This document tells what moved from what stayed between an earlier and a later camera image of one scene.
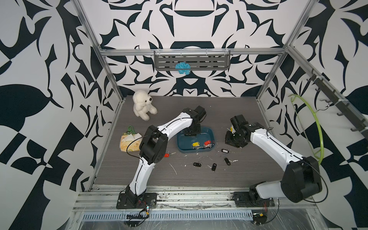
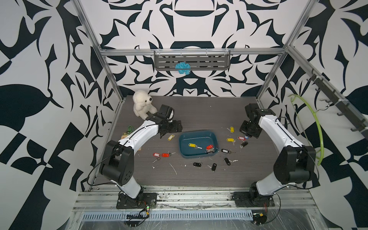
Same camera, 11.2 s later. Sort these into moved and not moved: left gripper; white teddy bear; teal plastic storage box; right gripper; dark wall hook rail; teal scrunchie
Moved: right gripper; left gripper; teal plastic storage box
Not moved: teal scrunchie; dark wall hook rail; white teddy bear
